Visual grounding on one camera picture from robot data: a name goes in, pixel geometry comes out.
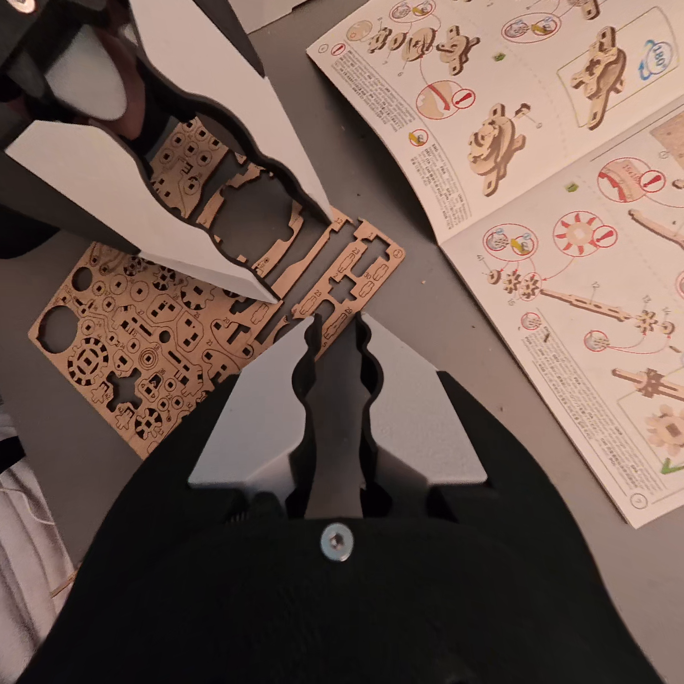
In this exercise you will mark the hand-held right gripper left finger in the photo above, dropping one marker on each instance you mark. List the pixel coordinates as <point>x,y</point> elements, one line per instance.
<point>246,433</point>

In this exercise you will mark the laser-cut wooden parts sheet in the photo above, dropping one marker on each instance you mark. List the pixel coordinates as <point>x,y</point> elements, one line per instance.
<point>160,342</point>

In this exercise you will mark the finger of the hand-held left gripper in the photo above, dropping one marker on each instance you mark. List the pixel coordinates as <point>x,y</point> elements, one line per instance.
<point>107,181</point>
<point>213,75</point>

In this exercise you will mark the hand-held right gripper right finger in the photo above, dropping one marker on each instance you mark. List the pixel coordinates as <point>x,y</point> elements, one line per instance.
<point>422,427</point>

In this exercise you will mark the white cardboard box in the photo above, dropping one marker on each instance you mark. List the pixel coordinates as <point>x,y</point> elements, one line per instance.
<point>278,13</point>

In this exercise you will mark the person's left hand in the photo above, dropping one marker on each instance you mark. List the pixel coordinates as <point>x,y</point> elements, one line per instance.
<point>125,91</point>

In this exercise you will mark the white cloth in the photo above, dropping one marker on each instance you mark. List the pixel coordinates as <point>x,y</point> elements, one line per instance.
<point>26,561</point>

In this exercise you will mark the printed instruction booklet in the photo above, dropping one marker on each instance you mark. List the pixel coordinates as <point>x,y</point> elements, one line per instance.
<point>534,160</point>

